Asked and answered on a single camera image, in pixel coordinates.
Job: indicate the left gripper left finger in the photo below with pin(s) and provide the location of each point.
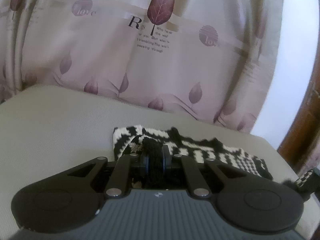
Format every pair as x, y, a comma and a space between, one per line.
72, 198

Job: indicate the brown wooden door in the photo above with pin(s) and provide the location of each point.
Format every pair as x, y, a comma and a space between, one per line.
296, 146

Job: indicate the black white striped knit sweater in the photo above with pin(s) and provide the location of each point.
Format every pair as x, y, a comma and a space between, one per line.
149, 142

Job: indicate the pink leaf print curtain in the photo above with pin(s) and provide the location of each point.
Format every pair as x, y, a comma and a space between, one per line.
212, 60

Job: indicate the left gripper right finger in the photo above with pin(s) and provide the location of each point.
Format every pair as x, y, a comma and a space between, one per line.
248, 202

